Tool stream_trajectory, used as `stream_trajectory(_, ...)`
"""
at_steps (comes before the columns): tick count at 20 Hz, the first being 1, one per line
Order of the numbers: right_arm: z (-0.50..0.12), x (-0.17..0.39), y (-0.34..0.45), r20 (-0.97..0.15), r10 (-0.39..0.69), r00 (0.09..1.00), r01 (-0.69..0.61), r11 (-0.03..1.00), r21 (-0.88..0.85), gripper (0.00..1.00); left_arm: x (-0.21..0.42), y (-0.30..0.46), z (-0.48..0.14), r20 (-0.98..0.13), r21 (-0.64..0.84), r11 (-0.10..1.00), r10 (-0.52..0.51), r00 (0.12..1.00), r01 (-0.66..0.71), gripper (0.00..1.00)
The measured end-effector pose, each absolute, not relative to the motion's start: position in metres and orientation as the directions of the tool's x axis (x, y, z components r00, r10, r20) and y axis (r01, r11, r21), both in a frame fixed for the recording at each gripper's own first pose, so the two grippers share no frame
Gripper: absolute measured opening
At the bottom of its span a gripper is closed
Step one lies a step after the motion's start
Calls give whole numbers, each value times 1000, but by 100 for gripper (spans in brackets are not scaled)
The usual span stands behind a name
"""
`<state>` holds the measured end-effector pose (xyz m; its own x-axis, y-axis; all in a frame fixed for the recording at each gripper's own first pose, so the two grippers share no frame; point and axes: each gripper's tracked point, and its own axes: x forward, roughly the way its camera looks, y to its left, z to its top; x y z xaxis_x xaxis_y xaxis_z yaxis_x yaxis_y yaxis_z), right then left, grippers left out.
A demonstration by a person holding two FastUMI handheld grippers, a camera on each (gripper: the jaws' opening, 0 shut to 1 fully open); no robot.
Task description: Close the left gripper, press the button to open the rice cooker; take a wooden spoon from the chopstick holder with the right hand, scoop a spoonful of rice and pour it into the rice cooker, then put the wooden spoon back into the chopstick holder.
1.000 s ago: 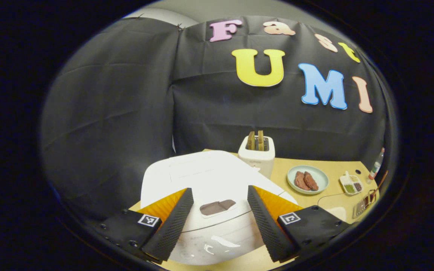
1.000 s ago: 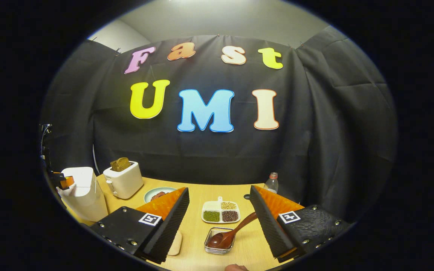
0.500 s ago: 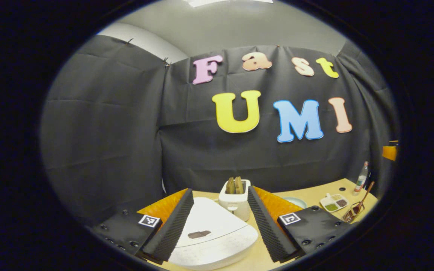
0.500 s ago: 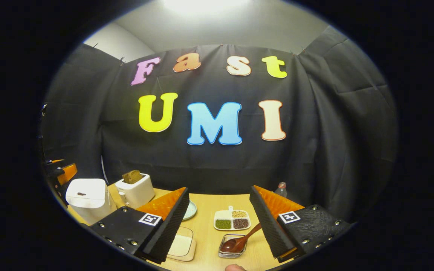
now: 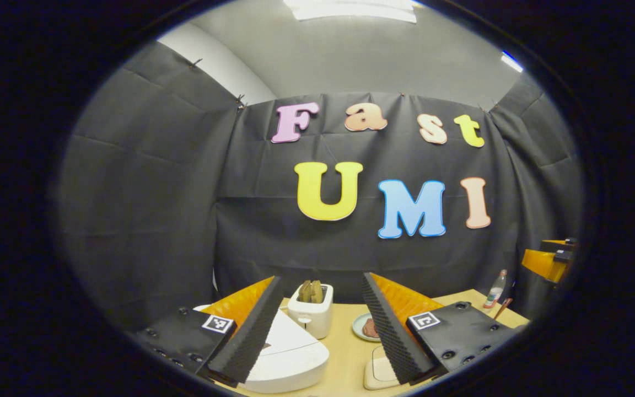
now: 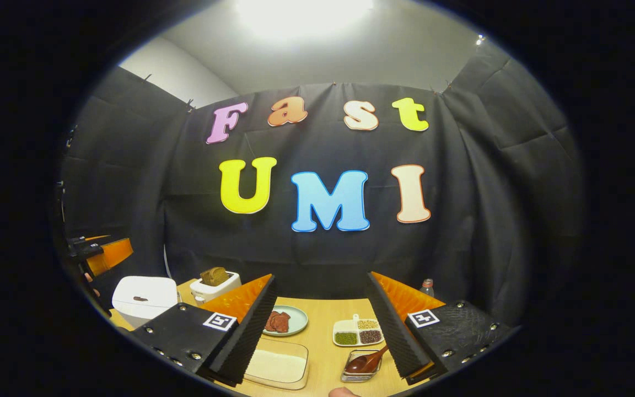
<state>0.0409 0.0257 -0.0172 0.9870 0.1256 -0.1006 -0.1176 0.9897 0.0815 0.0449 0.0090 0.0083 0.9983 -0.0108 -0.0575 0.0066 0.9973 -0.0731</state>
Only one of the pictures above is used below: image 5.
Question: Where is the white rice cooker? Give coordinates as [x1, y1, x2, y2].
[193, 303, 330, 394]

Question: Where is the black backdrop cloth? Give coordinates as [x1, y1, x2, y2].
[53, 41, 583, 331]

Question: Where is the clear bottle with red label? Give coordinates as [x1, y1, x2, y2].
[483, 269, 508, 309]

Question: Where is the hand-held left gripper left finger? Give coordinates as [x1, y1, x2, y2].
[127, 276, 284, 385]

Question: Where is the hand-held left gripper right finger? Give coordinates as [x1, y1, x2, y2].
[362, 272, 516, 385]

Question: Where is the large ceiling light panel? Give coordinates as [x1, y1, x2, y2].
[283, 0, 417, 24]

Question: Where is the pale green plate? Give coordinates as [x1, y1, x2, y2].
[352, 313, 383, 342]

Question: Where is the white toaster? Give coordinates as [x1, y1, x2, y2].
[287, 284, 333, 340]

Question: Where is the clear glass rice container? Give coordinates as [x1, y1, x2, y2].
[363, 345, 401, 390]

